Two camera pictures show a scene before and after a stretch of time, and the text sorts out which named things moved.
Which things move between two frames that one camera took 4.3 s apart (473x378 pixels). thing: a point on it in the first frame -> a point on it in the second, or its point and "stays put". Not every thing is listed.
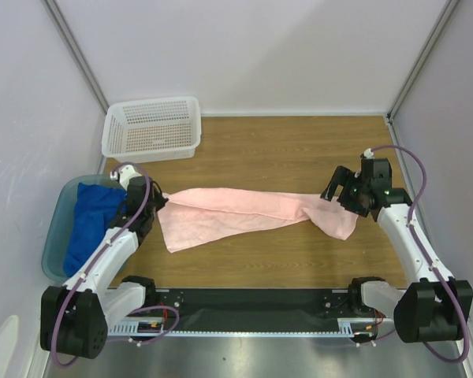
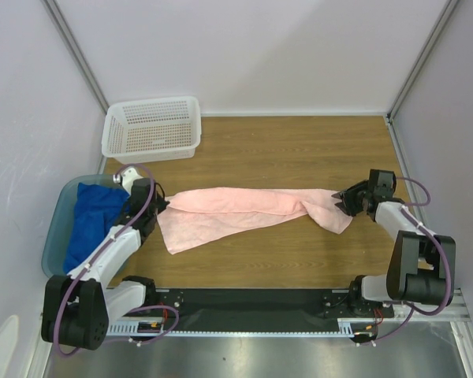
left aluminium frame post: [89, 72] stays put
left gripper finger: [156, 190] stays put
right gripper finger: [339, 178] -> [343, 195]
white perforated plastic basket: [152, 131] stays put
